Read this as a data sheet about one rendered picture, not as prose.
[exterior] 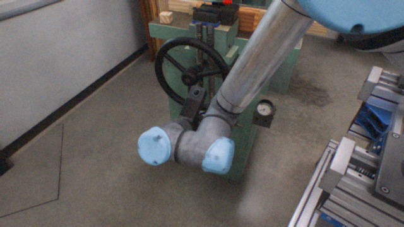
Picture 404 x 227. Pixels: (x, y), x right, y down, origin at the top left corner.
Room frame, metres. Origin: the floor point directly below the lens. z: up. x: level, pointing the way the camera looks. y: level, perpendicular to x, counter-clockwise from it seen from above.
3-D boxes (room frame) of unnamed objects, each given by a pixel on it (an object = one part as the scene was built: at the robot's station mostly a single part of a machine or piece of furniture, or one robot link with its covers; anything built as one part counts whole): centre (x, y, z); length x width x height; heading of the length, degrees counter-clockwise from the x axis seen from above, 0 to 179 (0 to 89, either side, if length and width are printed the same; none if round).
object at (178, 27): (0.88, -0.08, 0.87); 0.61 x 0.30 x 0.06; 67
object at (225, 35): (0.80, -0.05, 0.92); 0.15 x 0.13 x 0.09; 67
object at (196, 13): (0.80, -0.05, 0.99); 0.13 x 0.11 x 0.06; 67
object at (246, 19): (0.89, -0.11, 0.93); 0.18 x 0.01 x 0.07; 67
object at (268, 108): (0.69, -0.26, 0.65); 0.06 x 0.04 x 0.08; 67
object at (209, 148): (0.32, -0.02, 0.87); 0.11 x 0.11 x 0.08; 70
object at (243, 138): (1.10, -0.15, 0.36); 0.58 x 0.45 x 0.71; 157
